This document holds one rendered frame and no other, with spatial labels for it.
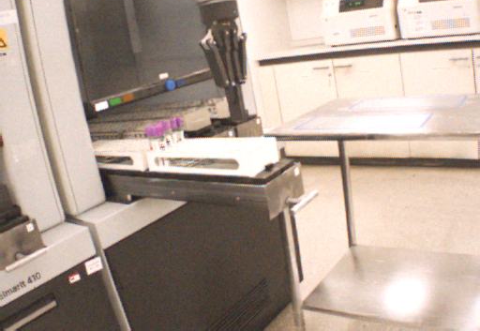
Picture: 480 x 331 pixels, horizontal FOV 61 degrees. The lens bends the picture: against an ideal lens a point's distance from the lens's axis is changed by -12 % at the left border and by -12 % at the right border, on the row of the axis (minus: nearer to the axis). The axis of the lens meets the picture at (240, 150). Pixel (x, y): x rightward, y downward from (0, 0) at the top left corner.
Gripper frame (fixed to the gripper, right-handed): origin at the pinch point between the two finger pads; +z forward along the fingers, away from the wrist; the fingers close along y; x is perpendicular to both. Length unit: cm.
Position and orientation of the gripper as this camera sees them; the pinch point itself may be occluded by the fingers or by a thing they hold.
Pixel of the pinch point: (235, 102)
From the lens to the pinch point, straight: 91.2
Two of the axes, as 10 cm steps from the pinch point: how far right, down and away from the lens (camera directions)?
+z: 1.8, 9.5, 2.4
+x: 8.0, 0.1, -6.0
